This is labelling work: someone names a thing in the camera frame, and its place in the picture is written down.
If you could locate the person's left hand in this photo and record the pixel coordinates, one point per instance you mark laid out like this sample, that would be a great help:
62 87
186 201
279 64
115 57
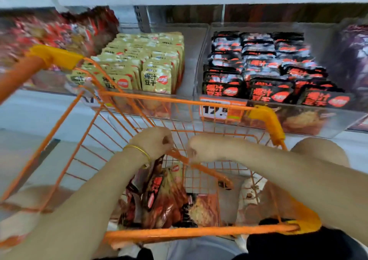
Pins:
152 142

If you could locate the person's right hand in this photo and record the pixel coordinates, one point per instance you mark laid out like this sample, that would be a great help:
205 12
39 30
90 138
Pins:
210 147

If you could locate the pile of black orange snacks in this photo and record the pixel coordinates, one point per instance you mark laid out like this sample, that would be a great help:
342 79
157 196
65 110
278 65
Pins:
164 196

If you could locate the row of black orange snacks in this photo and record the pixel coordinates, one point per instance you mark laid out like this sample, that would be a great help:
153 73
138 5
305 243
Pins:
328 99
270 94
221 89

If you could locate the row of yellow orange snacks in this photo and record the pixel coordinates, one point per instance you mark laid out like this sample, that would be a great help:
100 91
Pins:
155 80
77 77
118 83

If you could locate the orange shopping cart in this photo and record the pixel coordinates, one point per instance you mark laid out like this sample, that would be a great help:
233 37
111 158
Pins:
52 55

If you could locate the person's left forearm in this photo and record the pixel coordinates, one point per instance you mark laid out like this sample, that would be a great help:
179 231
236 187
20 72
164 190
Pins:
63 211

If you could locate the person's right forearm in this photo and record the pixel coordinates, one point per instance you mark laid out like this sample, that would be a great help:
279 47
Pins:
316 182

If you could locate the orange price tag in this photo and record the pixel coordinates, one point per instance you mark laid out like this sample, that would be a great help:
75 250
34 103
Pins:
221 108
92 99

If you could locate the person's right white sandal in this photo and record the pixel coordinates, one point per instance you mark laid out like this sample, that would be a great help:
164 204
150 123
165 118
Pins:
250 196

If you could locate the person's right leg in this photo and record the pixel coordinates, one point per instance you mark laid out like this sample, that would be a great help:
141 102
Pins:
319 150

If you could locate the person's leg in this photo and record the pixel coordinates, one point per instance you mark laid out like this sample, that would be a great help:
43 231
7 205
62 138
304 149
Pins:
23 208
319 150

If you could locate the person's left leg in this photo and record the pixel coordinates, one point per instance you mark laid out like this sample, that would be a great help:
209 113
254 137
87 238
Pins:
23 208

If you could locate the black shorts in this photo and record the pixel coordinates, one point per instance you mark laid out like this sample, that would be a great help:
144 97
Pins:
310 245

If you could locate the pile of red tan packets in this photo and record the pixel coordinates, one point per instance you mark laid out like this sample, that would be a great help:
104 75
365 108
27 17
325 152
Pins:
52 32

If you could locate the pile of purple packets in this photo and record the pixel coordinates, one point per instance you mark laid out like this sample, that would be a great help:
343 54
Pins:
356 61

